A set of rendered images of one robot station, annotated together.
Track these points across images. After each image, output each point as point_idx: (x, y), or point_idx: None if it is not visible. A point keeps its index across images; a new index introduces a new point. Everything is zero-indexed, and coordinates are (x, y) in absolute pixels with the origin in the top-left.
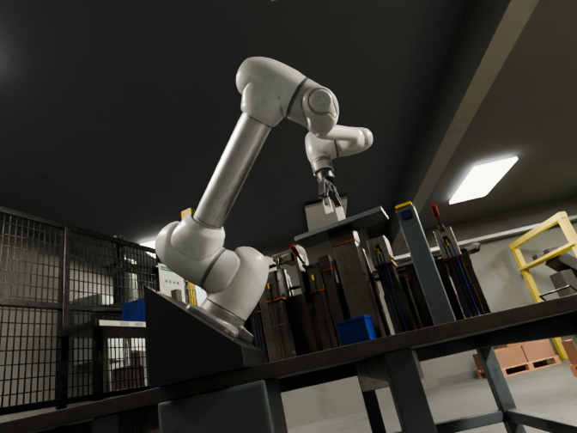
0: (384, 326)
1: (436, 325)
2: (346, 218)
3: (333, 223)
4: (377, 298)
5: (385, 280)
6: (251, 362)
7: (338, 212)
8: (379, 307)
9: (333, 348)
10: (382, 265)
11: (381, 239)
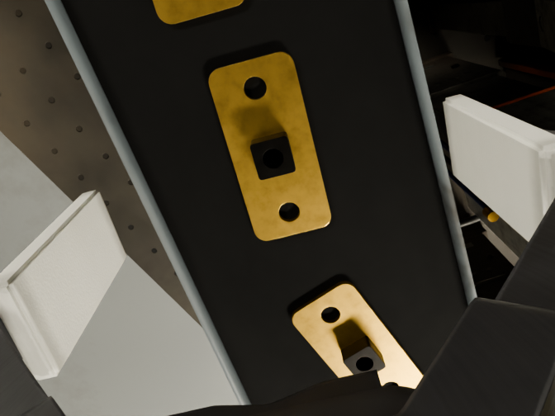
0: (447, 22)
1: (157, 283)
2: (185, 290)
3: (140, 192)
4: (487, 30)
5: (442, 134)
6: None
7: (497, 159)
8: (471, 25)
9: (11, 141)
10: (451, 166)
11: (521, 249)
